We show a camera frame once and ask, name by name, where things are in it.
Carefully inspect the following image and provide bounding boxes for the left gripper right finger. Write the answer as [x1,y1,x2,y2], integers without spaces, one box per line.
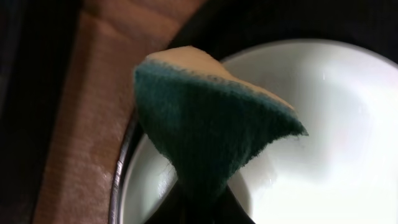
[217,187,255,224]

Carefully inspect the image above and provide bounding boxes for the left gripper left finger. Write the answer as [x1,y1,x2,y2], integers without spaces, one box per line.
[145,182,186,224]

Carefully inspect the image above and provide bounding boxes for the green yellow sponge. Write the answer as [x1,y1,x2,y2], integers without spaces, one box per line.
[134,46,307,207]

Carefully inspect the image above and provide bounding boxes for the light blue plate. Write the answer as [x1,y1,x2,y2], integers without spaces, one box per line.
[109,39,397,223]

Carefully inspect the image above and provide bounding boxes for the black rectangular tray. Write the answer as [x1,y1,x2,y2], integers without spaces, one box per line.
[1,0,81,224]

